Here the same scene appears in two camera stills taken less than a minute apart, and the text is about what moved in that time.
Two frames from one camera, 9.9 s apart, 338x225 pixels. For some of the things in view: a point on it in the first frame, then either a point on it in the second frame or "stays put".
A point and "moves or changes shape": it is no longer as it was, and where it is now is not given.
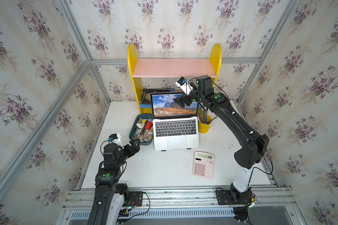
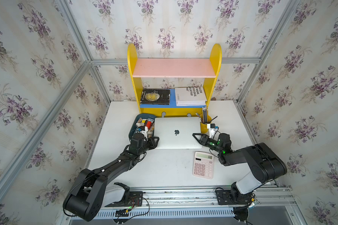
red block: (149, 124) stays put
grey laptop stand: (164, 149) to (164, 113)
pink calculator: (203, 165) stays put
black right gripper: (178, 100) to (203, 139)
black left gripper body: (127, 152) to (149, 146)
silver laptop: (175, 128) moves or changes shape
